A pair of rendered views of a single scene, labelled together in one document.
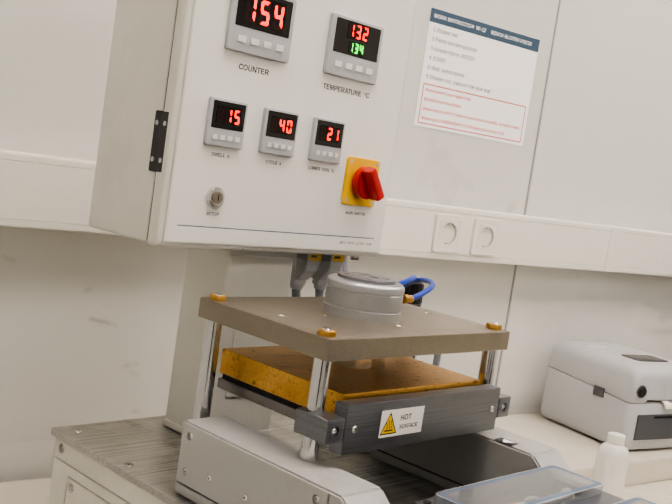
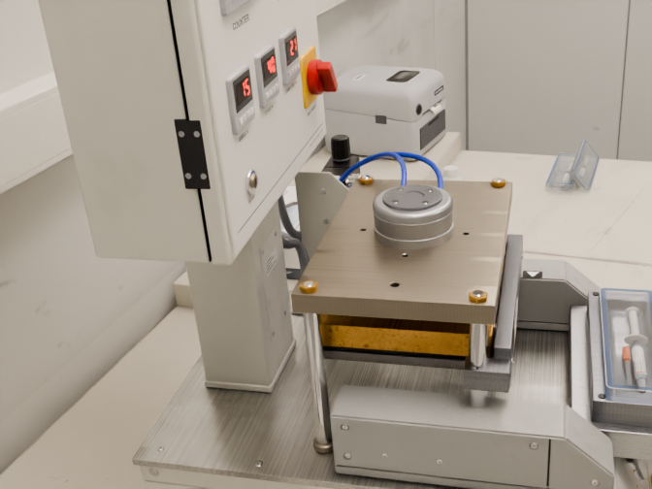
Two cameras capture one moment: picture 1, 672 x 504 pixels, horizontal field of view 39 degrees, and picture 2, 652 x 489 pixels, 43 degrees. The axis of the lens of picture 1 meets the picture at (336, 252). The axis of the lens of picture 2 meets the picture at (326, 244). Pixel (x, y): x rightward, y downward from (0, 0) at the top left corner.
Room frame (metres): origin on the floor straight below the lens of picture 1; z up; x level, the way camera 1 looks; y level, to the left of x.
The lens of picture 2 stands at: (0.32, 0.39, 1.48)
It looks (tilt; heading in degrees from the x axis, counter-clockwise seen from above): 26 degrees down; 333
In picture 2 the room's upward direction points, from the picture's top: 5 degrees counter-clockwise
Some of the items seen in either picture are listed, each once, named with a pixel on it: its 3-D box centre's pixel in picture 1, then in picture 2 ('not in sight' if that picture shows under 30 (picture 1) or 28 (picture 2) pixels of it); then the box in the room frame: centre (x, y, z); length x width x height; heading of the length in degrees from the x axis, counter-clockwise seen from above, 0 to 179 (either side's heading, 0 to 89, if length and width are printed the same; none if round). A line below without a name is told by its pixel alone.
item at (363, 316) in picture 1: (348, 332); (387, 244); (0.98, -0.03, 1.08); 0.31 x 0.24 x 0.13; 136
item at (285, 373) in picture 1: (360, 356); (417, 266); (0.95, -0.04, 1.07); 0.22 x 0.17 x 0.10; 136
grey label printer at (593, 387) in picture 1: (619, 392); (386, 110); (1.91, -0.61, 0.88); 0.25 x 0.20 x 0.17; 32
